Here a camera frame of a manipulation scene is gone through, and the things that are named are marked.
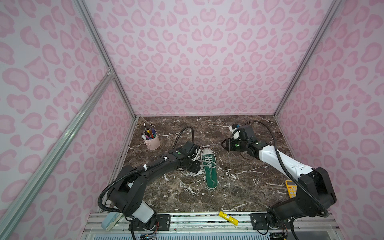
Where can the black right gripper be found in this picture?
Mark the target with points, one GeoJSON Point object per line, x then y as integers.
{"type": "Point", "coordinates": [229, 142]}

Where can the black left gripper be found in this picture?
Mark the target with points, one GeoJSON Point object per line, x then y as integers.
{"type": "Point", "coordinates": [197, 167]}

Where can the green canvas sneaker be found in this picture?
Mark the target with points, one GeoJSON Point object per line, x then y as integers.
{"type": "Point", "coordinates": [210, 168]}

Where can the white shoelace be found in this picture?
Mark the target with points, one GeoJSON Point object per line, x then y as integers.
{"type": "Point", "coordinates": [210, 163]}

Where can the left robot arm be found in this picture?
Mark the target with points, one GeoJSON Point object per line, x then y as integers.
{"type": "Point", "coordinates": [126, 193]}

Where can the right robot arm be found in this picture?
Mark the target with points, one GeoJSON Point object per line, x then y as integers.
{"type": "Point", "coordinates": [315, 193]}

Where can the pink pen cup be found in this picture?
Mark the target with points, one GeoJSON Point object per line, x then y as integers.
{"type": "Point", "coordinates": [152, 144]}

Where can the coloured pens bundle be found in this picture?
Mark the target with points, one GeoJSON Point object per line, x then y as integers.
{"type": "Point", "coordinates": [149, 133]}

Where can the yellow marker tube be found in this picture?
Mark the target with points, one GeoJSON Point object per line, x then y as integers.
{"type": "Point", "coordinates": [228, 218]}

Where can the light blue device lower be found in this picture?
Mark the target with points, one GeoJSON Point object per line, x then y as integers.
{"type": "Point", "coordinates": [111, 220]}

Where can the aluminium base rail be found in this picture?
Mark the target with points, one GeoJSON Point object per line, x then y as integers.
{"type": "Point", "coordinates": [209, 226]}

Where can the aluminium frame post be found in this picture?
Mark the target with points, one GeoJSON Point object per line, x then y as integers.
{"type": "Point", "coordinates": [91, 27]}

